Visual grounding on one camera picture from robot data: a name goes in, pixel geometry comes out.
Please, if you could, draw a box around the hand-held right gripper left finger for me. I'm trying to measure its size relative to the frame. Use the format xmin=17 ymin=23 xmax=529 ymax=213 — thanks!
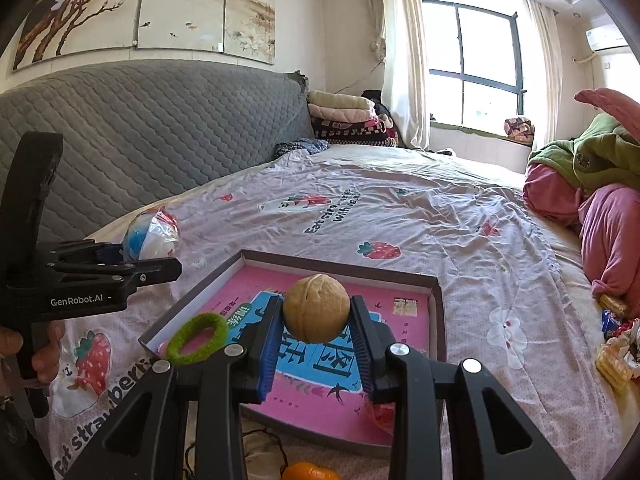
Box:
xmin=62 ymin=294 xmax=286 ymax=480

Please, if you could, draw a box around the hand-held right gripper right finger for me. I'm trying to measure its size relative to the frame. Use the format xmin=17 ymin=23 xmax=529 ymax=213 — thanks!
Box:
xmin=348 ymin=294 xmax=576 ymax=480

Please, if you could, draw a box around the small yellow snack wrapper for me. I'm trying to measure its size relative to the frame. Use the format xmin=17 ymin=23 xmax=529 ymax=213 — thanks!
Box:
xmin=599 ymin=292 xmax=630 ymax=318

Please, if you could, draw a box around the pink quilt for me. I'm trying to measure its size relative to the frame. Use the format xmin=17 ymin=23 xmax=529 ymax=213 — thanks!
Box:
xmin=522 ymin=87 xmax=640 ymax=321

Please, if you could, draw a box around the yellow wafer packet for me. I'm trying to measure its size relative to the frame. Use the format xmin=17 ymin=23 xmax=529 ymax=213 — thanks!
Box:
xmin=595 ymin=342 xmax=636 ymax=391

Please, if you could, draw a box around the yellow bed sheet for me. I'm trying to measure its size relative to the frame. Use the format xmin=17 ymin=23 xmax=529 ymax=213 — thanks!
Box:
xmin=520 ymin=175 xmax=640 ymax=461

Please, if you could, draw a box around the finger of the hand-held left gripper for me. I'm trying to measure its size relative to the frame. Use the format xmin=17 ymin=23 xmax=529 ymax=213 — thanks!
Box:
xmin=55 ymin=256 xmax=182 ymax=291
xmin=47 ymin=240 xmax=126 ymax=267

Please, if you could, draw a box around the dark framed window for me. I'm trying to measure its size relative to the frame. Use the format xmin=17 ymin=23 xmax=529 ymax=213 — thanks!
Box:
xmin=422 ymin=0 xmax=531 ymax=116

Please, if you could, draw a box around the cream curtain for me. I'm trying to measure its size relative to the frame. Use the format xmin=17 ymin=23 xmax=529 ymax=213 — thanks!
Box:
xmin=525 ymin=0 xmax=563 ymax=151
xmin=367 ymin=0 xmax=431 ymax=151

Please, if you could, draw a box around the grey quilted headboard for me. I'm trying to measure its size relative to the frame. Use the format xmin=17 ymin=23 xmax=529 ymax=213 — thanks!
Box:
xmin=0 ymin=59 xmax=316 ymax=261

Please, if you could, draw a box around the green fuzzy ring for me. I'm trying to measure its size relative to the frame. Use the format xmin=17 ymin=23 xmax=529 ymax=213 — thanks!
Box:
xmin=165 ymin=312 xmax=230 ymax=367

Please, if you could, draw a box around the grey shallow cardboard box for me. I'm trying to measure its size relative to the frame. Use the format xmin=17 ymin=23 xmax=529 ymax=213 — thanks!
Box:
xmin=138 ymin=249 xmax=446 ymax=456

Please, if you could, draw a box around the red snack bag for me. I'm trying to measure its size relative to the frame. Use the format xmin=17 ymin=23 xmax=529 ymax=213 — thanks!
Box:
xmin=365 ymin=400 xmax=396 ymax=436

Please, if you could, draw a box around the green blanket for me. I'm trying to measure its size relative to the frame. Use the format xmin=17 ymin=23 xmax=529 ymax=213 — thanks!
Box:
xmin=527 ymin=112 xmax=640 ymax=196

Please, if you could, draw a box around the white air conditioner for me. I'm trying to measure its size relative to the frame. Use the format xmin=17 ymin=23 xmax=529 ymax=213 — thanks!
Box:
xmin=585 ymin=25 xmax=633 ymax=53

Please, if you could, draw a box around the small blue snack wrapper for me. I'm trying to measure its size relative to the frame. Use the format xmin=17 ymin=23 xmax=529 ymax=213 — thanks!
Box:
xmin=601 ymin=310 xmax=623 ymax=343

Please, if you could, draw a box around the stack of folded blankets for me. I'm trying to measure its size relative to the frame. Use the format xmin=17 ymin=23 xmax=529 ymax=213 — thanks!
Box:
xmin=306 ymin=90 xmax=396 ymax=148

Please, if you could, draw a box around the orange tangerine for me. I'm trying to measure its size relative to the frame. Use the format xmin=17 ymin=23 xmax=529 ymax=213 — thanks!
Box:
xmin=280 ymin=461 xmax=342 ymax=480

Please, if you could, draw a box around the strawberry print bed sheet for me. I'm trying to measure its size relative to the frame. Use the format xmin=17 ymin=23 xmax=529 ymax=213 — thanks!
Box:
xmin=35 ymin=147 xmax=621 ymax=480

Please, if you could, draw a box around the person's left hand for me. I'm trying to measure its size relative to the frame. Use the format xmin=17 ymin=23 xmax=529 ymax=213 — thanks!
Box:
xmin=0 ymin=322 xmax=67 ymax=386

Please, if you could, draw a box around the brown walnut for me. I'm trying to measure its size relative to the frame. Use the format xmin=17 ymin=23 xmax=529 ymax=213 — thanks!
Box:
xmin=283 ymin=273 xmax=351 ymax=345

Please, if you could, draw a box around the cream patterned scrunchie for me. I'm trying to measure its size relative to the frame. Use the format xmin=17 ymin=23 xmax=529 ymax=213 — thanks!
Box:
xmin=185 ymin=420 xmax=288 ymax=480

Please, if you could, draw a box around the floral wall painting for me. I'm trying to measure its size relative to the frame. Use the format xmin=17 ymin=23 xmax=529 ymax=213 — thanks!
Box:
xmin=12 ymin=0 xmax=277 ymax=71

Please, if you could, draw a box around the blue white toy ball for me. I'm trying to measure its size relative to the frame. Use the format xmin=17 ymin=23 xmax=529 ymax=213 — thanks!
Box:
xmin=122 ymin=206 xmax=181 ymax=263

